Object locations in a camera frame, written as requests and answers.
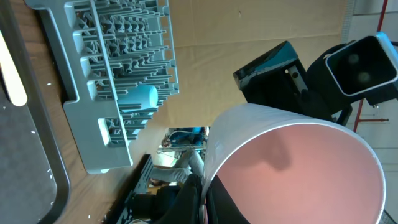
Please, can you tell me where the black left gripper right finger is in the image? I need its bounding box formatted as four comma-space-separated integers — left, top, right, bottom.
206, 175, 249, 224

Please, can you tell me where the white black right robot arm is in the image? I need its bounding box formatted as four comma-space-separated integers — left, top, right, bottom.
233, 41, 353, 126

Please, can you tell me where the yellow plastic spoon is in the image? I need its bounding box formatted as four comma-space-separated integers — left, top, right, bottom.
1, 33, 28, 107

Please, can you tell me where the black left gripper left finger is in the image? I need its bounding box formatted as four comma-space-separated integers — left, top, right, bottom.
155, 174, 202, 224

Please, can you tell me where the dark brown serving tray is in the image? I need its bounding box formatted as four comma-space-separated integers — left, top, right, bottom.
1, 1, 70, 223

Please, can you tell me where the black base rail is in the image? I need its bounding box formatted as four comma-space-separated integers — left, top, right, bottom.
102, 154, 154, 224

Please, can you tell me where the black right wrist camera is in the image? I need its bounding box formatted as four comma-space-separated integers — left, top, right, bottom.
325, 32, 397, 105

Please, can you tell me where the person in background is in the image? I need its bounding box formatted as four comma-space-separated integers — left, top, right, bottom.
150, 127, 209, 187

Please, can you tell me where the pink plastic cup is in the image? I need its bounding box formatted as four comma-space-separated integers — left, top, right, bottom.
203, 103, 386, 223

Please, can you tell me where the grey dishwasher rack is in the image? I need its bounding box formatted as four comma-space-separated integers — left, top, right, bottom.
27, 0, 179, 174

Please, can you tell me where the blue plastic cup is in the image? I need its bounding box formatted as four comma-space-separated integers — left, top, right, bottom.
118, 84, 159, 110

